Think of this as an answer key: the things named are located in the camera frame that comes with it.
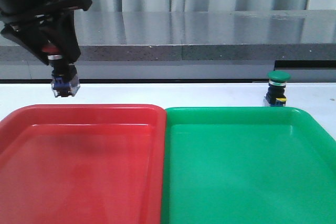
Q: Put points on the red plastic tray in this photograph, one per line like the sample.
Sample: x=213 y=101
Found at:
x=88 y=163

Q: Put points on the grey stone counter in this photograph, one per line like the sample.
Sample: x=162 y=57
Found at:
x=238 y=46

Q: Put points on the green mushroom push button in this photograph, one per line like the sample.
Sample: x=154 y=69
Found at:
x=277 y=82

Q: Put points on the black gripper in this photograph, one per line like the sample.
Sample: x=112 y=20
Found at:
x=57 y=35

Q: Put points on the green plastic tray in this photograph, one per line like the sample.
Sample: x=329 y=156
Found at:
x=247 y=165

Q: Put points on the red mushroom push button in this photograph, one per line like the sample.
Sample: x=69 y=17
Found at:
x=65 y=80

